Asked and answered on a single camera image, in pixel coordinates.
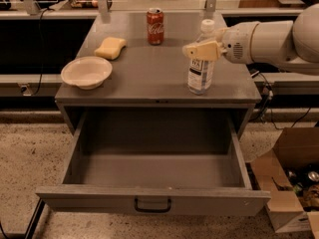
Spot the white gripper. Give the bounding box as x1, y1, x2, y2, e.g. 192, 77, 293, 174
182, 21, 259, 65

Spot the clear plastic water bottle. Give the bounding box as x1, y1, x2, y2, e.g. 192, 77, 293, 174
187, 19, 214, 95

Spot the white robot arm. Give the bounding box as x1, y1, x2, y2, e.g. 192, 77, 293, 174
182, 4, 319, 76

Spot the open grey top drawer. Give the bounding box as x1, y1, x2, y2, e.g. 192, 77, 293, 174
37, 108, 270, 216

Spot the red coca-cola can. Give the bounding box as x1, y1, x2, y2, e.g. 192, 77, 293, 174
147, 8, 164, 45

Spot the grey metal cabinet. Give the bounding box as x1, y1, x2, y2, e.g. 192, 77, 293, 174
56, 11, 261, 132

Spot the yellow sponge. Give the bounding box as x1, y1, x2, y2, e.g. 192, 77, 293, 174
95, 37, 127, 60

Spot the white paper bowl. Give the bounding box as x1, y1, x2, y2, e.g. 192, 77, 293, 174
61, 56, 113, 90

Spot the brown cardboard box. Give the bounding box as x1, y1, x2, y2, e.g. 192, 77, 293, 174
250, 127, 319, 239

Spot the metal can in box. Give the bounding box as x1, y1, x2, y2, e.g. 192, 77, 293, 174
308, 171, 319, 182

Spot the black cables right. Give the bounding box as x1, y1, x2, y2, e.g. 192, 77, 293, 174
248, 68, 313, 129

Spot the black power cable left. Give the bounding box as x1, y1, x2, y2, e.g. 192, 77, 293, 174
31, 7, 56, 97

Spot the black drawer handle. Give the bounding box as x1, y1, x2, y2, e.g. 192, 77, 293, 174
134, 198, 171, 214

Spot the black metal floor frame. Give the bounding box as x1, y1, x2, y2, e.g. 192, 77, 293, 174
0, 199, 45, 239

